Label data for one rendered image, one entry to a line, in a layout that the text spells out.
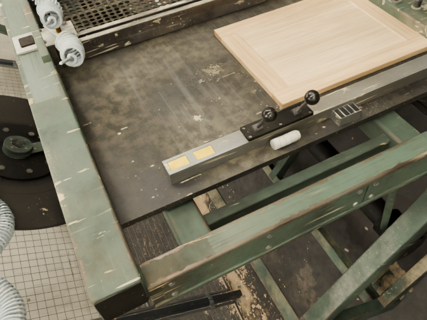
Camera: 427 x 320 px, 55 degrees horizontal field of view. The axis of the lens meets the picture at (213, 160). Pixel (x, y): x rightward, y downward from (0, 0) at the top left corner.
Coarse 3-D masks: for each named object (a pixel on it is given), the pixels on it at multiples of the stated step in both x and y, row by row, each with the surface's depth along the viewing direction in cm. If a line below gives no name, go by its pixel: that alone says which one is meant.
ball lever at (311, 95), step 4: (308, 92) 99; (312, 92) 98; (316, 92) 99; (304, 96) 100; (308, 96) 99; (312, 96) 98; (316, 96) 98; (308, 100) 99; (312, 100) 98; (316, 100) 99; (304, 104) 104; (308, 104) 100; (312, 104) 99; (296, 108) 109; (300, 108) 106; (292, 112) 109; (296, 112) 109; (300, 112) 109
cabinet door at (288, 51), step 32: (320, 0) 151; (352, 0) 150; (224, 32) 141; (256, 32) 141; (288, 32) 140; (320, 32) 139; (352, 32) 138; (384, 32) 137; (416, 32) 135; (256, 64) 129; (288, 64) 129; (320, 64) 128; (352, 64) 126; (384, 64) 126; (288, 96) 119
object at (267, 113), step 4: (268, 108) 96; (272, 108) 96; (264, 112) 96; (268, 112) 95; (272, 112) 95; (276, 112) 96; (264, 116) 96; (268, 116) 95; (272, 116) 95; (276, 116) 96; (264, 120) 97; (268, 120) 96; (272, 120) 96; (256, 124) 106; (260, 124) 103; (252, 128) 107; (256, 128) 106; (260, 128) 106
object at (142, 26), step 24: (192, 0) 146; (216, 0) 146; (240, 0) 150; (264, 0) 155; (120, 24) 140; (144, 24) 139; (168, 24) 144; (192, 24) 148; (24, 48) 126; (72, 48) 134; (96, 48) 137
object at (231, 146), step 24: (384, 72) 120; (408, 72) 119; (336, 96) 115; (360, 96) 114; (312, 120) 112; (216, 144) 105; (240, 144) 105; (264, 144) 109; (168, 168) 101; (192, 168) 102
